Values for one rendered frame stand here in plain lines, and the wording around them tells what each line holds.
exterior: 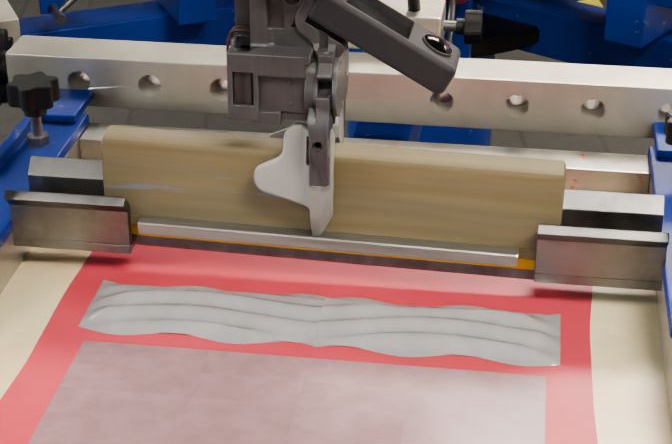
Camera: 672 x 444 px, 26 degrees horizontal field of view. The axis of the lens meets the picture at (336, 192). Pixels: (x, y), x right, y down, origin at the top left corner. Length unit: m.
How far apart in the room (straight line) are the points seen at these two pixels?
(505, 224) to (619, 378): 0.15
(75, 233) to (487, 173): 0.33
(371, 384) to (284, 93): 0.22
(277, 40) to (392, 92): 0.28
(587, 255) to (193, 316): 0.30
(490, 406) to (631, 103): 0.40
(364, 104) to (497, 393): 0.40
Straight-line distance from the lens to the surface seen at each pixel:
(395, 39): 1.05
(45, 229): 1.17
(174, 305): 1.12
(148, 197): 1.15
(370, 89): 1.33
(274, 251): 1.16
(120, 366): 1.07
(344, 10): 1.05
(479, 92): 1.32
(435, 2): 1.40
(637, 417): 1.03
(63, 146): 1.30
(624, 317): 1.13
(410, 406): 1.02
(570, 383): 1.05
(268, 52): 1.06
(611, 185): 1.28
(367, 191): 1.11
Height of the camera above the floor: 1.54
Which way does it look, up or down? 27 degrees down
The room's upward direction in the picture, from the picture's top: straight up
